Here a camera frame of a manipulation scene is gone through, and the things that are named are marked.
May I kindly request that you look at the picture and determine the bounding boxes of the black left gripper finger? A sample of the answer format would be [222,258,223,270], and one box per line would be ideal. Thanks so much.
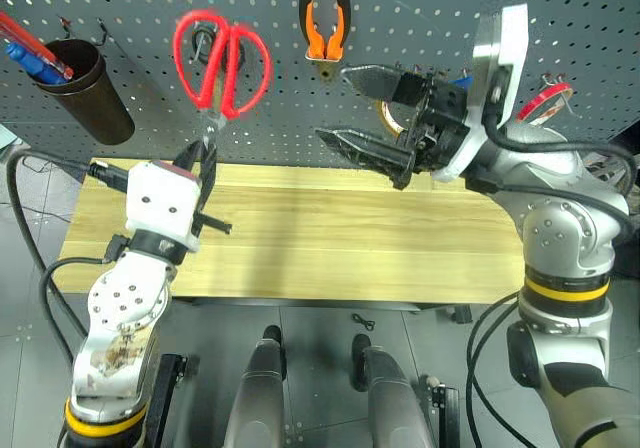
[172,139,205,175]
[196,142,219,218]

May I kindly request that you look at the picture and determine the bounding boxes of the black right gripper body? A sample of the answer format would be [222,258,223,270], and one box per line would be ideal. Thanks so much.
[393,71,472,173]

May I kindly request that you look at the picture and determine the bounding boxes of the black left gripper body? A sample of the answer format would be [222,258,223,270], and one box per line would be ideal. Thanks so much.
[169,158,234,242]

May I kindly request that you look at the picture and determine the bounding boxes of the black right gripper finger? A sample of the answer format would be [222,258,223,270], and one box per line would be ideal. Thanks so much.
[314,126,417,190]
[340,63,402,104]

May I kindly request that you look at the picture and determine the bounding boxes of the brown packing tape roll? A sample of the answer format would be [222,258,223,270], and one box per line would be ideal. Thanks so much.
[378,99,417,142]

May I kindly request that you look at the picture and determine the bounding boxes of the red handled scissors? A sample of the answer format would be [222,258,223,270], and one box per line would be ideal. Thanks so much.
[172,9,274,157]

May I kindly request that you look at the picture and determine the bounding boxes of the grey perforated pegboard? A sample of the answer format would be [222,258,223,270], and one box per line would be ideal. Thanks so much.
[0,0,640,165]

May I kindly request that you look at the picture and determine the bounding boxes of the red tape roll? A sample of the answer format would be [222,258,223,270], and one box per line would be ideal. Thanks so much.
[515,81,574,125]

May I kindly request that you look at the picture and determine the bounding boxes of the metal tape hook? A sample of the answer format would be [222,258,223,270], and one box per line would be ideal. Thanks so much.
[541,72,584,120]

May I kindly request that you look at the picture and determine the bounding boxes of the orange black pliers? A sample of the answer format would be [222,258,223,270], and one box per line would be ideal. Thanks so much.
[298,0,352,62]

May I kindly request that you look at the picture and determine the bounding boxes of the dark brown cup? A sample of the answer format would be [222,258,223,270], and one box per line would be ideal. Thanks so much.
[31,38,137,146]

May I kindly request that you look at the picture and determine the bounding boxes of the metal scissors hook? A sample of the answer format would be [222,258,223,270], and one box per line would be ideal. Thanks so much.
[191,21,217,65]

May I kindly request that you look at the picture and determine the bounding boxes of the dark rounded robot leg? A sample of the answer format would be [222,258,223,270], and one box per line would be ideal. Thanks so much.
[221,324,289,448]
[351,333,437,448]

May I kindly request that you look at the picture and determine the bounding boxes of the blue pen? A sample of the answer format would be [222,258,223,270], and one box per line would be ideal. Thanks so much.
[4,42,69,86]

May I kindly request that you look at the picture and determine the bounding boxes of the red pen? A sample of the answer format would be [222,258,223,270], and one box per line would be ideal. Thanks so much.
[0,9,76,81]

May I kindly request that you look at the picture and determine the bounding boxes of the metal pliers holder bracket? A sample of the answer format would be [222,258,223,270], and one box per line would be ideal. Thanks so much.
[304,51,346,85]

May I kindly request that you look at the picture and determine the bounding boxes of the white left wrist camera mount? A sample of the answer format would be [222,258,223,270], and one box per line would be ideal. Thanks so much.
[123,161,204,254]

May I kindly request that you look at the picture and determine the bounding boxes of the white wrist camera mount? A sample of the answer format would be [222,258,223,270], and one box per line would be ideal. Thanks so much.
[123,161,204,254]
[431,4,530,185]

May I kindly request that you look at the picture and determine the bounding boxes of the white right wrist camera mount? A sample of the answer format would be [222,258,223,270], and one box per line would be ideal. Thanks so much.
[431,4,530,185]

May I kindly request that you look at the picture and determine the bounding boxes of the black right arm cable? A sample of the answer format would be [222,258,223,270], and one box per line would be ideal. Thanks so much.
[478,109,640,249]

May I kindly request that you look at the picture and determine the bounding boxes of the black left arm wrist cable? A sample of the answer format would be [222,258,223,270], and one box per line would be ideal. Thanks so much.
[40,234,133,367]

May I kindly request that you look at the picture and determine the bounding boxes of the black frame bar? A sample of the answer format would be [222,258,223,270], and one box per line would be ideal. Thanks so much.
[430,384,462,448]
[143,352,190,448]

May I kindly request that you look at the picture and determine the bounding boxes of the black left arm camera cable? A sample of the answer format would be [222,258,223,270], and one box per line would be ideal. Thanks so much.
[5,151,132,342]

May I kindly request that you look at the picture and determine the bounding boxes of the black floor cable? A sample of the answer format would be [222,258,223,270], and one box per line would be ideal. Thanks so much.
[465,291,551,448]

